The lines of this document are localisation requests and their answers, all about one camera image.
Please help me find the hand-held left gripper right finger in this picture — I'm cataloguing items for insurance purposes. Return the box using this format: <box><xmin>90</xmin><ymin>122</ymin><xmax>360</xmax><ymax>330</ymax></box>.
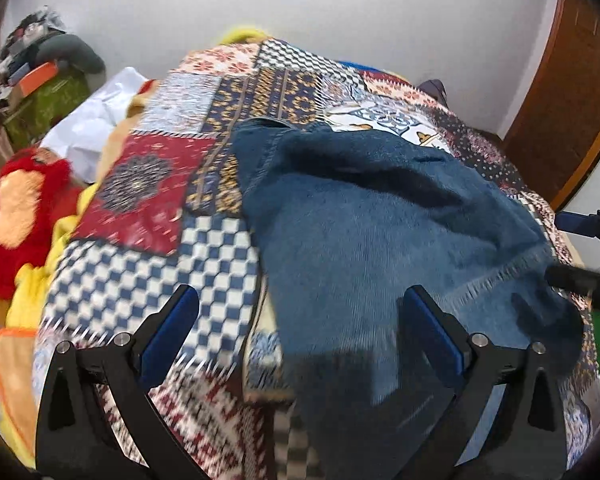
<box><xmin>402</xmin><ymin>284</ymin><xmax>566</xmax><ymax>480</ymax></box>

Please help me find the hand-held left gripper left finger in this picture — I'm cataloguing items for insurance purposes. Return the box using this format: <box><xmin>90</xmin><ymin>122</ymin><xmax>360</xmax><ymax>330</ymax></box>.
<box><xmin>35</xmin><ymin>284</ymin><xmax>201</xmax><ymax>480</ymax></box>

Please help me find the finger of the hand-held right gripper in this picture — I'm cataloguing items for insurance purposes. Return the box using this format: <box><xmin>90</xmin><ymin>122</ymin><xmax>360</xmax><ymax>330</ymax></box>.
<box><xmin>555</xmin><ymin>210</ymin><xmax>600</xmax><ymax>241</ymax></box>
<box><xmin>545</xmin><ymin>264</ymin><xmax>600</xmax><ymax>306</ymax></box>

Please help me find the blue denim garment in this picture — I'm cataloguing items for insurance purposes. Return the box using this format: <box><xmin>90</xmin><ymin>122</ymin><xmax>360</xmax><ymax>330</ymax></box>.
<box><xmin>232</xmin><ymin>117</ymin><xmax>586</xmax><ymax>480</ymax></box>

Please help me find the wooden door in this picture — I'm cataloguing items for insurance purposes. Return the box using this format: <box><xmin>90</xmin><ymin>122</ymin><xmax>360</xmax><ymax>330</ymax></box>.
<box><xmin>500</xmin><ymin>0</ymin><xmax>600</xmax><ymax>212</ymax></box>

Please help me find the patchwork printed blanket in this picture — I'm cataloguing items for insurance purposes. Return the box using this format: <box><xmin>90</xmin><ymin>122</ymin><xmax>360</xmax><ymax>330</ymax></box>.
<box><xmin>32</xmin><ymin>37</ymin><xmax>600</xmax><ymax>480</ymax></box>

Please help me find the peach towel with orange trim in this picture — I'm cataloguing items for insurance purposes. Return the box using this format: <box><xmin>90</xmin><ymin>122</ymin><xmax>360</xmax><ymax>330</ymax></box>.
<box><xmin>0</xmin><ymin>327</ymin><xmax>39</xmax><ymax>457</ymax></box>

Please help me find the purple bag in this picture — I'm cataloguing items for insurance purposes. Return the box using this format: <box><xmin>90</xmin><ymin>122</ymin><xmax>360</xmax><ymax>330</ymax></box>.
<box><xmin>417</xmin><ymin>79</ymin><xmax>449</xmax><ymax>109</ymax></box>

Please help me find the red plush with orange flower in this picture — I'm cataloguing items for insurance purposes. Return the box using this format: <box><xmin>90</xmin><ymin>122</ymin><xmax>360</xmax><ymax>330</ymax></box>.
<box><xmin>0</xmin><ymin>156</ymin><xmax>89</xmax><ymax>302</ymax></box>

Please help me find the white cloth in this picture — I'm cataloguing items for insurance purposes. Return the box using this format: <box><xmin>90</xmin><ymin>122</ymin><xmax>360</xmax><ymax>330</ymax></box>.
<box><xmin>40</xmin><ymin>66</ymin><xmax>149</xmax><ymax>184</ymax></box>

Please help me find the green box with clutter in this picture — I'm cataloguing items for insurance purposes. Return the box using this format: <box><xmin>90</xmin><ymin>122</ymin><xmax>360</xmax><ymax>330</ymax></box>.
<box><xmin>2</xmin><ymin>67</ymin><xmax>94</xmax><ymax>152</ymax></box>

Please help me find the orange box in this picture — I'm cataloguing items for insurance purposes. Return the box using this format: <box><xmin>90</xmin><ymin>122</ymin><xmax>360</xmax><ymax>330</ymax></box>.
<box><xmin>19</xmin><ymin>60</ymin><xmax>62</xmax><ymax>99</ymax></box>

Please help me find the grey pillow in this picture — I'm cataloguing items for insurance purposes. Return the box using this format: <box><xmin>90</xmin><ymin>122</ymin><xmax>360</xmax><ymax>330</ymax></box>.
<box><xmin>32</xmin><ymin>34</ymin><xmax>107</xmax><ymax>74</ymax></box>

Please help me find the pile of clutter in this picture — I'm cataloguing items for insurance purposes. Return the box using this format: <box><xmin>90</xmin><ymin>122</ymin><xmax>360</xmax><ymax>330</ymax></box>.
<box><xmin>0</xmin><ymin>6</ymin><xmax>70</xmax><ymax>88</ymax></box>

